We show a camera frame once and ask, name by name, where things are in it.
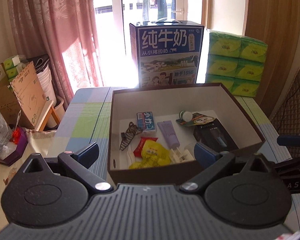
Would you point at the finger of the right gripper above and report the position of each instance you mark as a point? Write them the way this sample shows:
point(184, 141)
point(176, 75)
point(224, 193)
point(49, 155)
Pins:
point(289, 140)

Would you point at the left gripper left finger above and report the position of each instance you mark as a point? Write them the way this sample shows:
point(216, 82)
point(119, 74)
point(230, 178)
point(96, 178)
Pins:
point(76, 166)

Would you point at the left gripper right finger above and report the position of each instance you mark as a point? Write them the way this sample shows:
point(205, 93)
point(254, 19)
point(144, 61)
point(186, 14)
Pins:
point(215, 166)

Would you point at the white power plug adapter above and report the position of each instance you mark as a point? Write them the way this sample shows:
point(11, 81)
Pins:
point(176, 156)

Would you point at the brown striped hair clip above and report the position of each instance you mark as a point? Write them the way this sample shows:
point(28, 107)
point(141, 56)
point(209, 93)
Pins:
point(128, 135)

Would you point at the purple cream tube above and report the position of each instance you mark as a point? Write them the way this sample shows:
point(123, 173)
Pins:
point(169, 134)

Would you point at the yellow snack packet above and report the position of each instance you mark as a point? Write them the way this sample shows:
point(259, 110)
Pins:
point(153, 155)

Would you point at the brown quilted chair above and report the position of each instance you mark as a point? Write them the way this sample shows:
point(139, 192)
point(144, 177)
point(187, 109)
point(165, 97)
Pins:
point(286, 120)

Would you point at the black shaver box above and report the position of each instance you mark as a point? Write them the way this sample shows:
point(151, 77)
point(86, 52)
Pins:
point(214, 136)

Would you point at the green round-label card packet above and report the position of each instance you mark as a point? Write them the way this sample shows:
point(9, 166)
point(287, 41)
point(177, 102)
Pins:
point(198, 119)

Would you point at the small white lidded jar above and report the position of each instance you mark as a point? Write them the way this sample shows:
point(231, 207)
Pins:
point(185, 115)

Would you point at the red snack packet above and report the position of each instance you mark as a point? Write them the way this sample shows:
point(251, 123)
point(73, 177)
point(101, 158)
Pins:
point(138, 150)

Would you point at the purple box with red item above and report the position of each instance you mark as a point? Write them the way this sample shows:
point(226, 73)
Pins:
point(14, 148)

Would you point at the brown open cardboard box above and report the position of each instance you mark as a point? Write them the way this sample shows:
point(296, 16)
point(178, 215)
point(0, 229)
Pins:
point(165, 103)

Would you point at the blue white tissue packet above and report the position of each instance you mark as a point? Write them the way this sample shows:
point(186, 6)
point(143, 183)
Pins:
point(145, 122)

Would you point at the brown cardboard carton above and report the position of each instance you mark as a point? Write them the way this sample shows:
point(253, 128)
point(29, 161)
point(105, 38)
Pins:
point(23, 95)

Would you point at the white stacked buckets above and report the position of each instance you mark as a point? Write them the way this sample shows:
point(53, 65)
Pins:
point(45, 79)

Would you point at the green tissue pack bundle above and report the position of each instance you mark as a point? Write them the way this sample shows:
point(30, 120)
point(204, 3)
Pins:
point(236, 61)

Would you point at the blue milk carton box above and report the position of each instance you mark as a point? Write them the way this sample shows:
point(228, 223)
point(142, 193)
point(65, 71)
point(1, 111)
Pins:
point(166, 53)

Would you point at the pink patterned curtain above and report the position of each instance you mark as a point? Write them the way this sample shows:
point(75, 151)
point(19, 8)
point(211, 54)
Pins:
point(65, 30)

